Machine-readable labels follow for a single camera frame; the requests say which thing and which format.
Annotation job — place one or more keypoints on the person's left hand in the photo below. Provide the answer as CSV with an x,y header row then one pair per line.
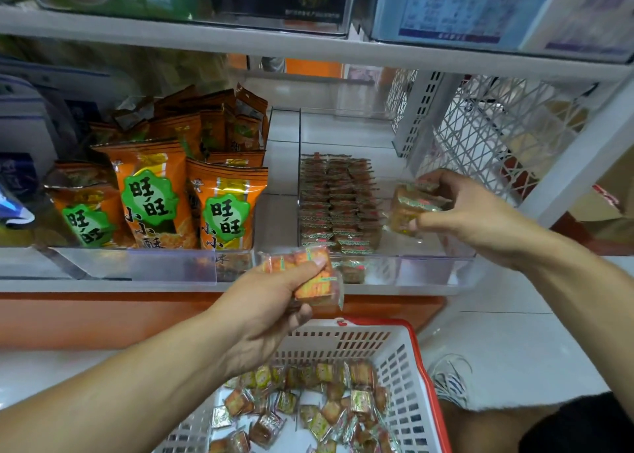
x,y
258,314

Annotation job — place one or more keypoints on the person's right hand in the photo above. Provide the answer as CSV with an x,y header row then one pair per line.
x,y
485,220

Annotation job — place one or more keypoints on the bundle of snack packets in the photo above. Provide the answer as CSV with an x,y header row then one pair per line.
x,y
309,277
411,208

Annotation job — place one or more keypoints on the pile of small snack packets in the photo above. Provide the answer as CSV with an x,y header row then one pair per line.
x,y
307,408

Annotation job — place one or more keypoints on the row of small snack packets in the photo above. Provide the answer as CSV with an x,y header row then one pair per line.
x,y
337,205

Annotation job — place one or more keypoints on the white basket with red rim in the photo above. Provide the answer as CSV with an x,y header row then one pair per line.
x,y
421,378

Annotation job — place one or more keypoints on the white metal shelf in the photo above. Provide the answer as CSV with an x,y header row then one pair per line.
x,y
297,43

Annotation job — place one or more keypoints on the person's right forearm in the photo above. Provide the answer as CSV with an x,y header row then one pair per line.
x,y
589,314

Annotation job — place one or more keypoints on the person's left forearm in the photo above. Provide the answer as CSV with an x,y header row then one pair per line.
x,y
99,398

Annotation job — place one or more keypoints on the clear plastic shelf front guard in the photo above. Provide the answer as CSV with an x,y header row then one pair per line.
x,y
149,264

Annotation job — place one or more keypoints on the orange shelf base panel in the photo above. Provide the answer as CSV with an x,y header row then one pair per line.
x,y
99,319

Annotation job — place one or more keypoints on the person's right shoe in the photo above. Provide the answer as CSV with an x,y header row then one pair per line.
x,y
454,380

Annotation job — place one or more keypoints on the person's right leg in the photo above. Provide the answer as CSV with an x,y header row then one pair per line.
x,y
490,430

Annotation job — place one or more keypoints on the person's black shorts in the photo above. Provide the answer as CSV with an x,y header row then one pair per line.
x,y
584,428

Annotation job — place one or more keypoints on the white perforated side panel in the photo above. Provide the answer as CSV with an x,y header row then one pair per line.
x,y
495,130

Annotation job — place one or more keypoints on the brown cardboard box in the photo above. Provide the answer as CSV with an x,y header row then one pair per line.
x,y
604,210

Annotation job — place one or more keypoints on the group of orange snack bags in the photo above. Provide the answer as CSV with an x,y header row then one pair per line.
x,y
158,195

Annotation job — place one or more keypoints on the blue product box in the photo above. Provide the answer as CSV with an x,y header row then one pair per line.
x,y
456,10

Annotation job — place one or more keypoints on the blue white snack bag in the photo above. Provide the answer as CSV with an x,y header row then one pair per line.
x,y
15,208

